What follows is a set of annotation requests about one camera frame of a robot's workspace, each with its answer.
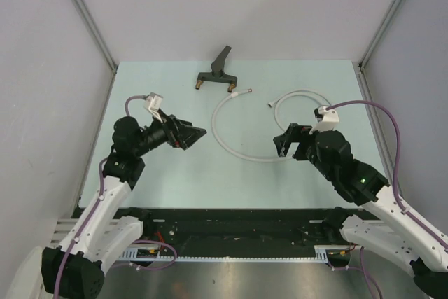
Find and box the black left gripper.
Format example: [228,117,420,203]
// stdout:
[134,109,206,157]

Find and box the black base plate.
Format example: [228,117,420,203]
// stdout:
[113,207,350,257]

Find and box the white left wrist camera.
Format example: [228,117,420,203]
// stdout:
[143,92,163,114]

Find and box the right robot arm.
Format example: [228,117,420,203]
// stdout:
[273,123,447,298]

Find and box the white flexible hose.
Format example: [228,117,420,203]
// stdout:
[211,88,333,162]

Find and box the white slotted cable duct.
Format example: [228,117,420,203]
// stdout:
[117,245,354,263]

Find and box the right aluminium corner post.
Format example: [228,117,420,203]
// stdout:
[357,0,425,73]

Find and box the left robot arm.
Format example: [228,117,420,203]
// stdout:
[41,113,207,298]

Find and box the aluminium corner post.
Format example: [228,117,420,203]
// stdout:
[357,0,425,73]
[51,0,118,74]

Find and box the aluminium frame rail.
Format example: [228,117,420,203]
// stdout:
[50,218,118,246]

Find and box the dark grey faucet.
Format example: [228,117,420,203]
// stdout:
[195,46,238,93]

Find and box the left aluminium corner post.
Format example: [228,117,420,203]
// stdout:
[51,0,118,74]

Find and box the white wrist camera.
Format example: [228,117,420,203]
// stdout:
[309,106,340,134]
[143,92,163,114]

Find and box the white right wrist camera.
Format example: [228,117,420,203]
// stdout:
[309,106,340,134]

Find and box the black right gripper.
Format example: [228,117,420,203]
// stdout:
[274,123,335,181]

